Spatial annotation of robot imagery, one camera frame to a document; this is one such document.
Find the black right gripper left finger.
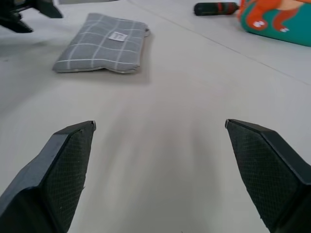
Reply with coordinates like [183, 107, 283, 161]
[0, 120, 97, 233]

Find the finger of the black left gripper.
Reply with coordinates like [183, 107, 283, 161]
[38, 0, 64, 19]
[0, 14, 34, 33]

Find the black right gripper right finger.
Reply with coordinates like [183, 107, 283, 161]
[225, 118, 311, 233]

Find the grey polka-dot pencil pouch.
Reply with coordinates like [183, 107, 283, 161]
[52, 12, 151, 75]

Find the teal dinosaur backpack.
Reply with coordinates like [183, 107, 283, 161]
[236, 0, 311, 48]

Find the black and red cylinder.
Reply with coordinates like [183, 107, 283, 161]
[193, 1, 240, 17]

